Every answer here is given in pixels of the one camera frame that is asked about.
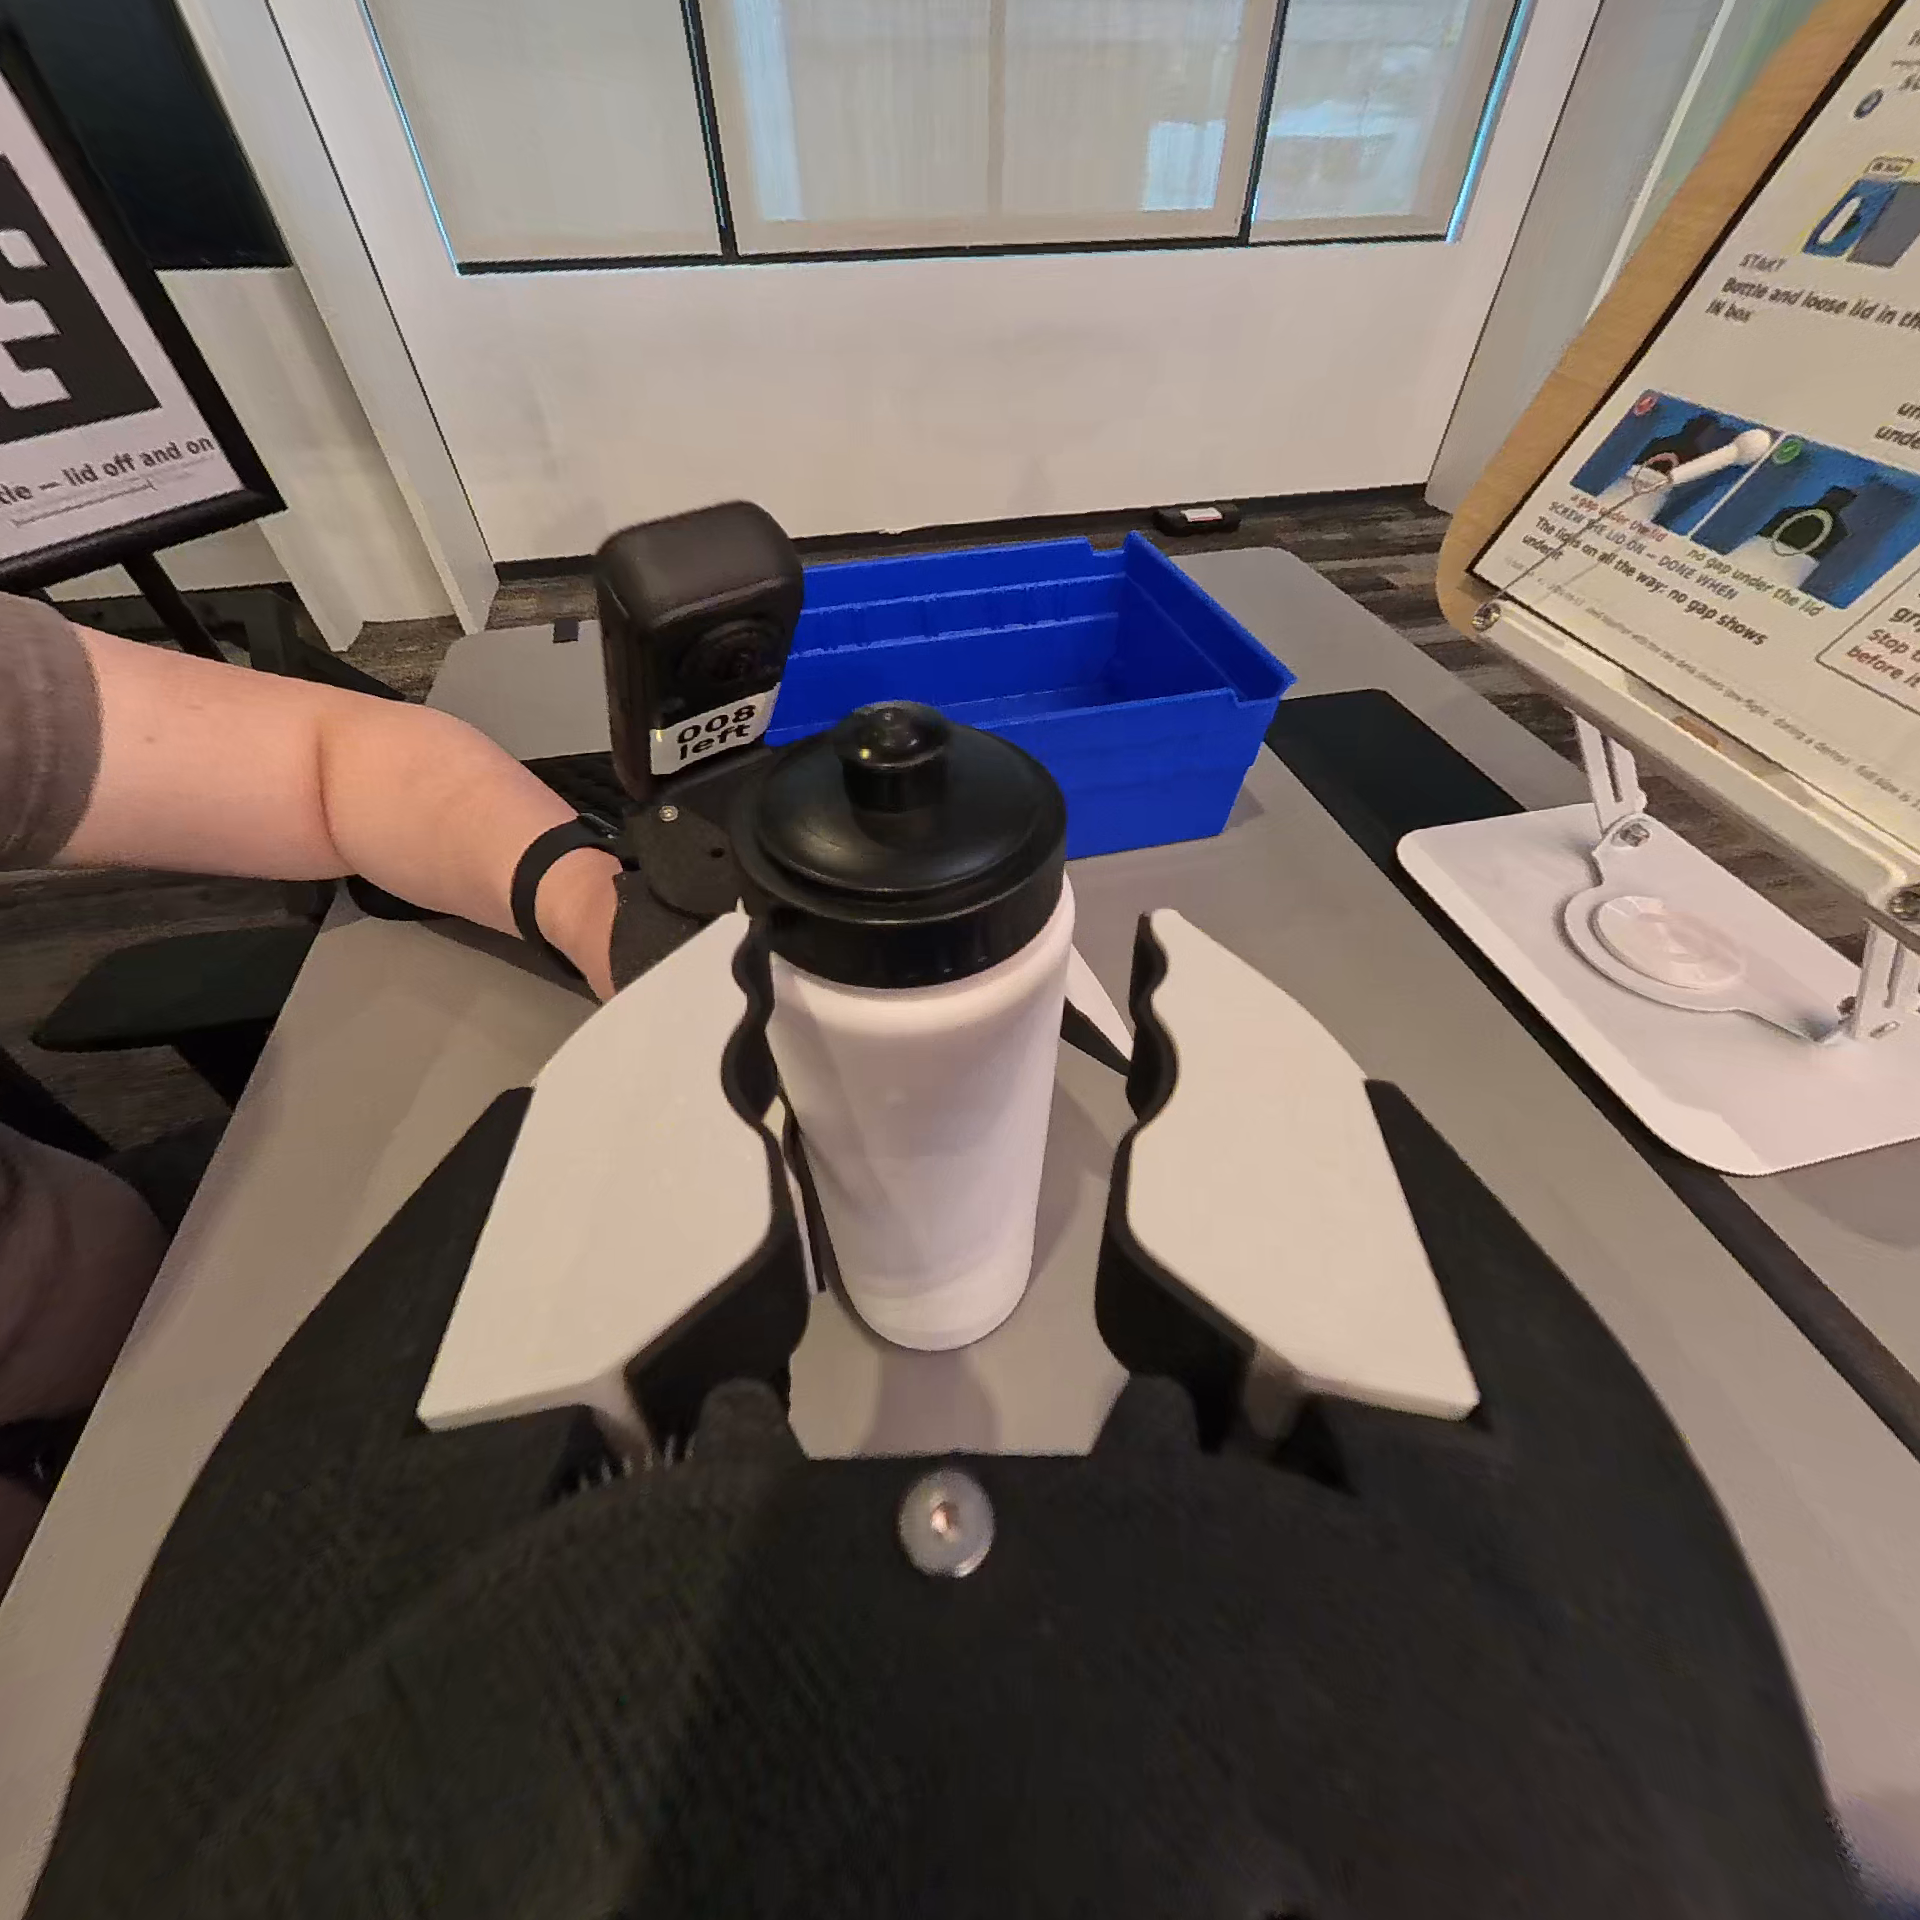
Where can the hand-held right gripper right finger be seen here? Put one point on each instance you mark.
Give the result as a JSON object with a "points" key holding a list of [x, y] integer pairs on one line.
{"points": [[1289, 1214]]}

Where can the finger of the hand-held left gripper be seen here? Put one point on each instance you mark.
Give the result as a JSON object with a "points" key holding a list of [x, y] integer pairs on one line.
{"points": [[1098, 1021], [805, 1200]]}

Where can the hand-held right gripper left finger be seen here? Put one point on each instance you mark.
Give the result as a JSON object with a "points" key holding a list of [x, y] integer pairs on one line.
{"points": [[600, 1214]]}

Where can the white plastic bottle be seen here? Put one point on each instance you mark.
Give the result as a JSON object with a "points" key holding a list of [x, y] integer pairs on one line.
{"points": [[930, 1141]]}

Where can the black bottle lid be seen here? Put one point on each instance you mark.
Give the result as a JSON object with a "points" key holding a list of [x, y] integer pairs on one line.
{"points": [[902, 869]]}

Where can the blue plastic bin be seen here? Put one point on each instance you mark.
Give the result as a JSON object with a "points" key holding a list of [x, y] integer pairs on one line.
{"points": [[1050, 704]]}

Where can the person's left forearm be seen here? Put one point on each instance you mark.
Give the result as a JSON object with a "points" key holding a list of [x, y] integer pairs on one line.
{"points": [[300, 765]]}

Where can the person's left hand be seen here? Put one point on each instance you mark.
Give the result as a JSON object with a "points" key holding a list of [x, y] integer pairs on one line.
{"points": [[590, 921]]}

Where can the black mesh wrist rest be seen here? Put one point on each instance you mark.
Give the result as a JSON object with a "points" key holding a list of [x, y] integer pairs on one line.
{"points": [[578, 779]]}

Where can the black wrist band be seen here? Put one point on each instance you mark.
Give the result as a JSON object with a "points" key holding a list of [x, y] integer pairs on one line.
{"points": [[534, 902]]}

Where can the black rectangular table pad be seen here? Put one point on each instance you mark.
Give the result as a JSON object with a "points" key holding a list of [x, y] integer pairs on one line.
{"points": [[1382, 765]]}

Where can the black framed sign stand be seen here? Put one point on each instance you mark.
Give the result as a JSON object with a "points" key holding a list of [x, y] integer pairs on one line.
{"points": [[90, 375]]}

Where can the instruction board on white stand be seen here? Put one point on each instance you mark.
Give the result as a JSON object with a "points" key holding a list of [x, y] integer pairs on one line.
{"points": [[1545, 450]]}

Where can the printed instruction sheet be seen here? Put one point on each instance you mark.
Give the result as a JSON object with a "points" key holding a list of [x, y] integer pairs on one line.
{"points": [[1799, 299]]}

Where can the large dark wall screen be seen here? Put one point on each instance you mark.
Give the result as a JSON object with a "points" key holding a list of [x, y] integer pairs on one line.
{"points": [[181, 119]]}

